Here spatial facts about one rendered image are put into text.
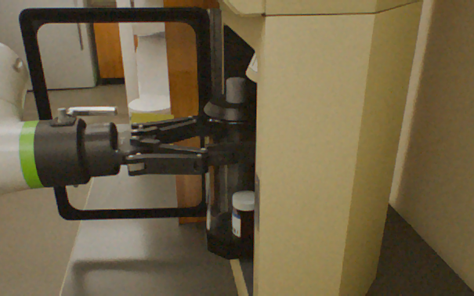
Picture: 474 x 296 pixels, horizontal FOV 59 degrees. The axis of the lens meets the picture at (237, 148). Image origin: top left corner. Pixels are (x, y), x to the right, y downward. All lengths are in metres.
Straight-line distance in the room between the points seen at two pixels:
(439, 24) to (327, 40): 0.51
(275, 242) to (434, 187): 0.51
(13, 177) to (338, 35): 0.43
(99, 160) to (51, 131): 0.07
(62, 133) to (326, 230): 0.35
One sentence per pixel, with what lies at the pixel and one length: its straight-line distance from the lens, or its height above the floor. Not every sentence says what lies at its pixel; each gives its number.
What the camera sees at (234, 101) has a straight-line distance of 0.58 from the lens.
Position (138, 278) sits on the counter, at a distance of 0.80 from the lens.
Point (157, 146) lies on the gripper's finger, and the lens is 0.57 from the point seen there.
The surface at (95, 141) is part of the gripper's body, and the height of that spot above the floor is 1.24.
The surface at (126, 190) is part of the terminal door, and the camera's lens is 0.83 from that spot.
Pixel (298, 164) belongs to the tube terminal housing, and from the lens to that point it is 0.47.
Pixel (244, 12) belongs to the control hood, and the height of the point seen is 1.41.
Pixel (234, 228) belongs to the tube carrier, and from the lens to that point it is 0.63.
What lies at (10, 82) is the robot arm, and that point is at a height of 1.30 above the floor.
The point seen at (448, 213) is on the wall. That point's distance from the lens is 0.92.
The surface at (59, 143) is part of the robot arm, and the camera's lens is 0.58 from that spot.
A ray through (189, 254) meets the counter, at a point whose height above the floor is 0.94.
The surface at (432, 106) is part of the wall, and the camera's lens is 0.94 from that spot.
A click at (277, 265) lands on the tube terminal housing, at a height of 1.11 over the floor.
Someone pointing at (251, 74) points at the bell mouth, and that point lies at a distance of 0.55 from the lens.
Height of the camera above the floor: 1.46
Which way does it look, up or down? 24 degrees down
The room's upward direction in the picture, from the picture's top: straight up
